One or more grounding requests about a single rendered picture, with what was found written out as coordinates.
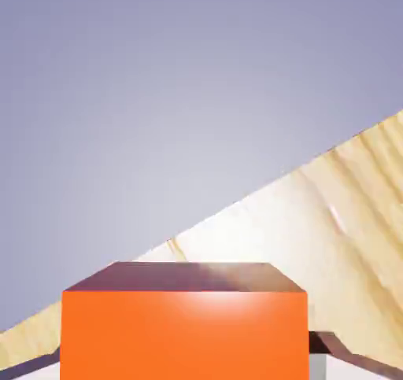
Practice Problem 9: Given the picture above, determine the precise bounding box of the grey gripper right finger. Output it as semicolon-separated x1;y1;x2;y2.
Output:
308;330;403;380

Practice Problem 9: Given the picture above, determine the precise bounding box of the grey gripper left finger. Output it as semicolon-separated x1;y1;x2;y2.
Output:
0;347;62;380

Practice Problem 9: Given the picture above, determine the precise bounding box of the small orange cube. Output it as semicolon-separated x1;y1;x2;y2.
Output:
58;260;311;380

